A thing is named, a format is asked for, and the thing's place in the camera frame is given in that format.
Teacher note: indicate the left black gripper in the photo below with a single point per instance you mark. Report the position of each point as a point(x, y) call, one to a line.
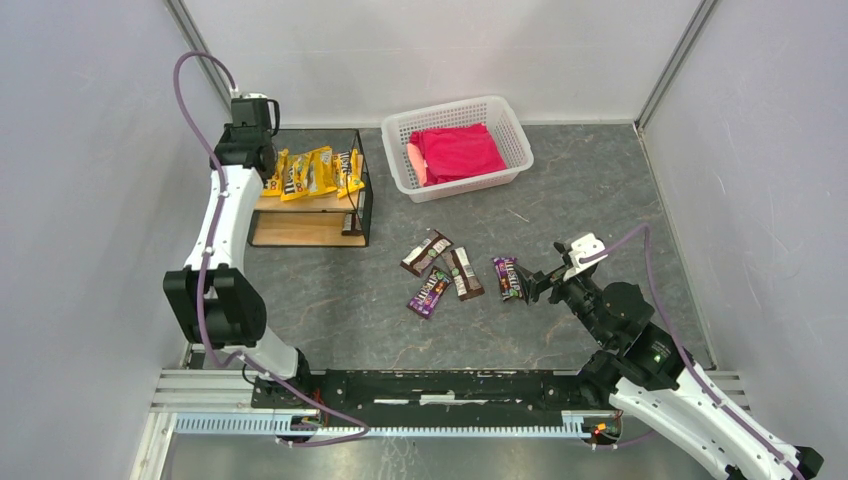
point(266, 159)

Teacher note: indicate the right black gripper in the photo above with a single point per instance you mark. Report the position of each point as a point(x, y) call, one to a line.
point(548, 283)

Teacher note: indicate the purple brown M&M bag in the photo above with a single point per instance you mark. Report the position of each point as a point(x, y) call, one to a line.
point(508, 279)

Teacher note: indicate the yellow M&M bag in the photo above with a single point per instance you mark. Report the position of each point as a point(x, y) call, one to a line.
point(295, 177)
point(279, 167)

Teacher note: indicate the yellow candy bag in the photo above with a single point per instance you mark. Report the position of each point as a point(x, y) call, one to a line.
point(321, 176)
point(271, 188)
point(347, 173)

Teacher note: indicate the purple candy bag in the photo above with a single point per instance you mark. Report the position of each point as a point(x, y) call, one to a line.
point(424, 302)

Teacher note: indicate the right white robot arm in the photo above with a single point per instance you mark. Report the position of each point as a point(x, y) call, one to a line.
point(641, 371)

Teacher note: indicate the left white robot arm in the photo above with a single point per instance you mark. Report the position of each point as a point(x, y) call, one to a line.
point(214, 303)

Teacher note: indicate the brown candy bag middle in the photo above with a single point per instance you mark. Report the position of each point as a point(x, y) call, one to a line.
point(467, 284)

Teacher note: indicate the brown candy bag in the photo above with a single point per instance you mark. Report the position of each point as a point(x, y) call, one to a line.
point(426, 252)
point(467, 284)

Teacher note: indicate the brown candy bag top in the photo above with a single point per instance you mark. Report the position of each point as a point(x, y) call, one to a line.
point(426, 252)

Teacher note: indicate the brown candy bag lower shelf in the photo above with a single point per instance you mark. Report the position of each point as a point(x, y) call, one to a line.
point(351, 225)

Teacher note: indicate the pink folded cloth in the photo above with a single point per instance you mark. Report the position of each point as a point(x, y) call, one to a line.
point(444, 155)

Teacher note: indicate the white plastic basket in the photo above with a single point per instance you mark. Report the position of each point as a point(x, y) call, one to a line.
point(492, 111)

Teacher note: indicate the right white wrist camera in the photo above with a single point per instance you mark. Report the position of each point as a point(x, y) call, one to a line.
point(583, 251)

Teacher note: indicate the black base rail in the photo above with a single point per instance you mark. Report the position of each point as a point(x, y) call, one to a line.
point(451, 399)

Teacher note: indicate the black wire wooden shelf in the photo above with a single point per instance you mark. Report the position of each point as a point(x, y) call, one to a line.
point(312, 221)

